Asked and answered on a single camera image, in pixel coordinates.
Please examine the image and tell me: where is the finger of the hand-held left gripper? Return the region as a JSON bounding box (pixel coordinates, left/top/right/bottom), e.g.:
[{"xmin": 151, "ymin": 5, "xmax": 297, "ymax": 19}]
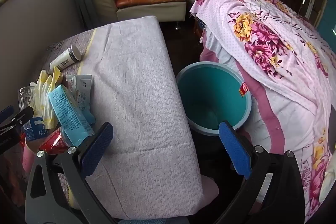
[
  {"xmin": 0, "ymin": 107, "xmax": 34, "ymax": 135},
  {"xmin": 0, "ymin": 105, "xmax": 14, "ymax": 121}
]

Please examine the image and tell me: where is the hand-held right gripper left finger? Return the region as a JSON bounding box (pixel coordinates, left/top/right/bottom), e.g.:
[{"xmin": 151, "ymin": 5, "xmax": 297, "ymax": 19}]
[{"xmin": 25, "ymin": 122, "xmax": 124, "ymax": 224}]

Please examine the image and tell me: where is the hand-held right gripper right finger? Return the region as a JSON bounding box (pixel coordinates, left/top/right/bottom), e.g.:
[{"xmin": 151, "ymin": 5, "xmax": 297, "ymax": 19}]
[{"xmin": 211, "ymin": 121, "xmax": 306, "ymax": 224}]

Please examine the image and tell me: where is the white yellow plastic bag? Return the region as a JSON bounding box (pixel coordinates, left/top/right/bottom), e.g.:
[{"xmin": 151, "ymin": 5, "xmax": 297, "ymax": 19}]
[{"xmin": 34, "ymin": 67, "xmax": 63, "ymax": 130}]

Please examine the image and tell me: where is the red paper cup white inside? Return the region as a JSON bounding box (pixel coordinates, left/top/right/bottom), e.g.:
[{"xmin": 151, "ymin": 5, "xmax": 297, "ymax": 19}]
[{"xmin": 39, "ymin": 126, "xmax": 69, "ymax": 155}]

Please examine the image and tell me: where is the blue and white medicine box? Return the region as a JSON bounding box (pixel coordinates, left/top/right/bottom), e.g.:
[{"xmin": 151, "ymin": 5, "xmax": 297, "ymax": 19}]
[{"xmin": 47, "ymin": 84, "xmax": 95, "ymax": 147}]

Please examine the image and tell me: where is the teal plastic bucket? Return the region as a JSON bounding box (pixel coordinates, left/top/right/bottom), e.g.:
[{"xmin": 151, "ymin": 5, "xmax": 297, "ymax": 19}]
[{"xmin": 175, "ymin": 61, "xmax": 253, "ymax": 135}]

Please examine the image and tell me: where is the white paper cup blue rim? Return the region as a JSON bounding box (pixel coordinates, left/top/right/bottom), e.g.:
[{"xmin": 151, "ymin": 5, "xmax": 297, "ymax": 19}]
[{"xmin": 49, "ymin": 44, "xmax": 82, "ymax": 70}]

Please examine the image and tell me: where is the blue and white packet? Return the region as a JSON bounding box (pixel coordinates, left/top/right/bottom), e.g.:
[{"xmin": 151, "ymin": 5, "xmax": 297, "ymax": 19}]
[{"xmin": 25, "ymin": 116, "xmax": 46, "ymax": 141}]

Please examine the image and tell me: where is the clear glass cup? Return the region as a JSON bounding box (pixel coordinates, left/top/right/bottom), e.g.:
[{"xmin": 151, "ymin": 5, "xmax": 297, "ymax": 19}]
[{"xmin": 18, "ymin": 86, "xmax": 36, "ymax": 112}]

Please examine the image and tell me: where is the pink packet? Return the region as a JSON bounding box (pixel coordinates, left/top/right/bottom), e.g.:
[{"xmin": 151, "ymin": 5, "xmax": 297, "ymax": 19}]
[{"xmin": 22, "ymin": 140, "xmax": 40, "ymax": 173}]

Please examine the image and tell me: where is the white quilt pink border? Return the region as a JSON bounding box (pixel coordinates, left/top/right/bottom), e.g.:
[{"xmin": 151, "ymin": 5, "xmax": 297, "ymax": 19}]
[{"xmin": 199, "ymin": 38, "xmax": 336, "ymax": 222}]

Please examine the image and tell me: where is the grey patterned table cloth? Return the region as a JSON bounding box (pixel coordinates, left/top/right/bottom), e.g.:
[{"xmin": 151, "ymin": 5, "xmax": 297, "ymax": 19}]
[{"xmin": 16, "ymin": 16, "xmax": 219, "ymax": 222}]

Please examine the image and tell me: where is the small white sachet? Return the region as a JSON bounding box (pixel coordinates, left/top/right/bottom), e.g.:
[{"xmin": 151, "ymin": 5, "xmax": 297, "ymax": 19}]
[{"xmin": 66, "ymin": 74, "xmax": 93, "ymax": 93}]

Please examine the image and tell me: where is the pink floral sheet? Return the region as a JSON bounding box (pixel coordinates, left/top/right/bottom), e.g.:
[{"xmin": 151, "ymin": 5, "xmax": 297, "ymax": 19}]
[{"xmin": 189, "ymin": 0, "xmax": 336, "ymax": 122}]

